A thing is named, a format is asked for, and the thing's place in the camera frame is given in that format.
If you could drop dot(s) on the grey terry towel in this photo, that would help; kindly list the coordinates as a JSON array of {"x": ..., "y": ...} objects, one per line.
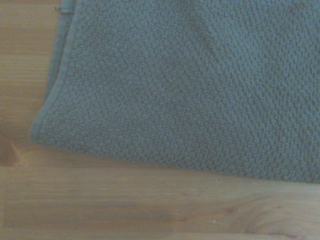
[{"x": 190, "y": 90}]

